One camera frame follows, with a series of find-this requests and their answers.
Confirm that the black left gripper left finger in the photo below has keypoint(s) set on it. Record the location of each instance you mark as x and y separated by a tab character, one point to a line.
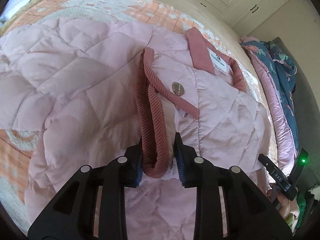
91	205

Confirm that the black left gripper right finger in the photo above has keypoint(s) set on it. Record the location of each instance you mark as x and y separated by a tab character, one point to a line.
228	204

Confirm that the pink quilted jacket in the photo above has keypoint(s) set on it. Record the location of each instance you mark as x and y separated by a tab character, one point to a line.
74	80

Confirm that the person's right hand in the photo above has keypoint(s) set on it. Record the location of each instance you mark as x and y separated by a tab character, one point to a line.
288	208

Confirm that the grey upholstered headboard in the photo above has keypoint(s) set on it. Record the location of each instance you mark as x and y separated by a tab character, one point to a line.
307	119

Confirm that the blue pink floral duvet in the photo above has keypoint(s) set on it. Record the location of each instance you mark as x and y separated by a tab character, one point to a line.
277	74

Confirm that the orange white patterned blanket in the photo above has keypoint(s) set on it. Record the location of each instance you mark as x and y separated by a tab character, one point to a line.
16	150

